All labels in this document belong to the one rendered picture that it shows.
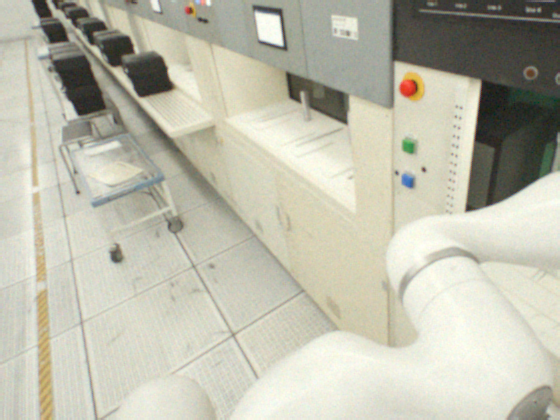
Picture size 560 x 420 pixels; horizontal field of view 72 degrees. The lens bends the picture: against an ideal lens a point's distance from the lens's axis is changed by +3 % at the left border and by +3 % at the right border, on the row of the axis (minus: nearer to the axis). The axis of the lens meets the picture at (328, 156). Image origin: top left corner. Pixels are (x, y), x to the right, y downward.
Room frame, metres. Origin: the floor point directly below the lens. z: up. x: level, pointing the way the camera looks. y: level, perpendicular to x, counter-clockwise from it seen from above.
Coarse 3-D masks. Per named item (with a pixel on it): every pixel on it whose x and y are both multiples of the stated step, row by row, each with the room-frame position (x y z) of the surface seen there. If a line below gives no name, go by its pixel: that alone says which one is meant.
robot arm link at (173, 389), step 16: (144, 384) 0.29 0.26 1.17; (160, 384) 0.28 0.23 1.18; (176, 384) 0.28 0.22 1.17; (192, 384) 0.29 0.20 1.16; (128, 400) 0.27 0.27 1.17; (144, 400) 0.26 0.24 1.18; (160, 400) 0.26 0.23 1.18; (176, 400) 0.26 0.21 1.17; (192, 400) 0.27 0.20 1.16; (208, 400) 0.29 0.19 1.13; (128, 416) 0.25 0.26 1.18; (144, 416) 0.24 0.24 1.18; (160, 416) 0.24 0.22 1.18; (176, 416) 0.25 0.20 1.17; (192, 416) 0.25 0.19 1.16; (208, 416) 0.26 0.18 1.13
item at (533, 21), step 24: (432, 0) 0.76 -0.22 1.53; (456, 0) 0.72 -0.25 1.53; (480, 0) 0.68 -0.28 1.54; (504, 0) 0.64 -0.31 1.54; (528, 0) 0.61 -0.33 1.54; (552, 0) 0.58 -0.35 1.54; (480, 24) 0.67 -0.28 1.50; (504, 24) 0.63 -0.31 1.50; (528, 24) 0.60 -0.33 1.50; (552, 24) 0.57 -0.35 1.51; (408, 72) 0.81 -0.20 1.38; (408, 168) 0.81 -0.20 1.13
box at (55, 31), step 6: (42, 24) 5.80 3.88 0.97; (48, 24) 5.78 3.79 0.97; (54, 24) 5.82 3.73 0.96; (60, 24) 5.86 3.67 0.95; (42, 30) 5.90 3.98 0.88; (48, 30) 5.76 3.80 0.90; (54, 30) 5.79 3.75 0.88; (60, 30) 5.84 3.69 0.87; (48, 36) 5.75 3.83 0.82; (54, 36) 5.78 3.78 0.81; (60, 36) 5.82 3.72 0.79; (66, 36) 5.87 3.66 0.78
